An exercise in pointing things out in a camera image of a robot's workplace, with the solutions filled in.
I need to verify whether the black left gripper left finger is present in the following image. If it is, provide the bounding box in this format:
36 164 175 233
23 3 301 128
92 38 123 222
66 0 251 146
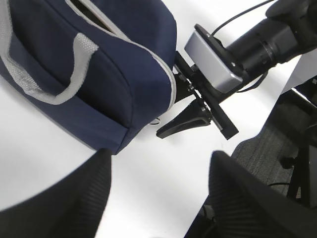
0 149 112 238

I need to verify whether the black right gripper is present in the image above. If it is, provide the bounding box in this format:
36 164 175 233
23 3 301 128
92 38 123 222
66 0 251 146
156 52 238 139

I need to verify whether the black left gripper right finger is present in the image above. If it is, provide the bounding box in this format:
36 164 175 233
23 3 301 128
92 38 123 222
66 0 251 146
185 151 317 238

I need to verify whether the navy blue lunch bag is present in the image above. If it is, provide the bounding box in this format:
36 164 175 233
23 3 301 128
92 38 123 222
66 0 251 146
0 0 177 154

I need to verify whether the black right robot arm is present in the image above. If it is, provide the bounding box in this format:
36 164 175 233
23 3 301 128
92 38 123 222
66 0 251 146
157 0 317 139

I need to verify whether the black office chair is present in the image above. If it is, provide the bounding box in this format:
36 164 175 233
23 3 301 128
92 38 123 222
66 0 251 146
269 77 317 210

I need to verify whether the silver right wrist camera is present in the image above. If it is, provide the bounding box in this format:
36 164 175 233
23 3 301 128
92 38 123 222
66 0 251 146
184 24 249 93

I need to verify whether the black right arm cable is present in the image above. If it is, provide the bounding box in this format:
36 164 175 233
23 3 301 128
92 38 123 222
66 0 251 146
210 0 275 38

